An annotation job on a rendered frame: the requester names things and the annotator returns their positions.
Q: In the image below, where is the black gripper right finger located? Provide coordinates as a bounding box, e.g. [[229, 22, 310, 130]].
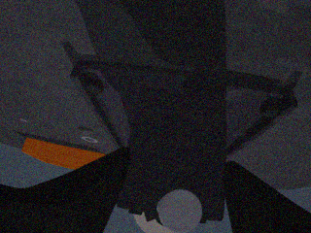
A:
[[223, 160, 311, 233]]

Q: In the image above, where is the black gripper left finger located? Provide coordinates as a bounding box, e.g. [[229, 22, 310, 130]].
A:
[[0, 148, 129, 233]]

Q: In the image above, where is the orange open tray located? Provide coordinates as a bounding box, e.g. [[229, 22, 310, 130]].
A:
[[22, 137, 105, 170]]

